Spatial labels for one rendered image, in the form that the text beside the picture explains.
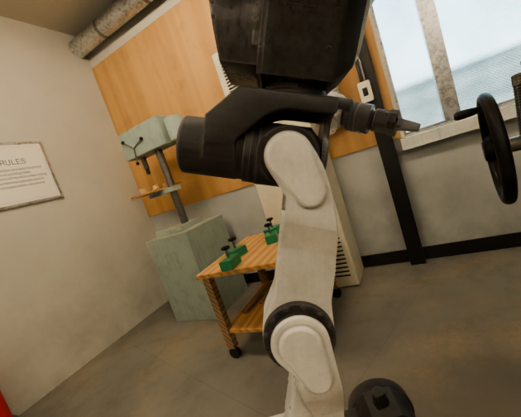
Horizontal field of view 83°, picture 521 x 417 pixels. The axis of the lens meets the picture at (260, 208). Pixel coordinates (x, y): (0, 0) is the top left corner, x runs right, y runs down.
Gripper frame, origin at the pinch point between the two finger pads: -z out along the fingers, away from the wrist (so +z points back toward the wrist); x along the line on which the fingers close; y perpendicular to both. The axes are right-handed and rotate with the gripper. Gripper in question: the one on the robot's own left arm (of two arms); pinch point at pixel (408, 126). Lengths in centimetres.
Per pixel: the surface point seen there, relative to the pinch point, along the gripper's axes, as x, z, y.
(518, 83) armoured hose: 5.6, -20.5, 12.6
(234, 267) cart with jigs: -32, 58, -74
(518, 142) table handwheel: 3.8, -25.2, -0.5
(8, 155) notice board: -12, 245, -62
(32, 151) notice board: -27, 247, -57
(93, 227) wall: -67, 217, -109
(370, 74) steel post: -100, 38, 53
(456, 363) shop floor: -42, -41, -75
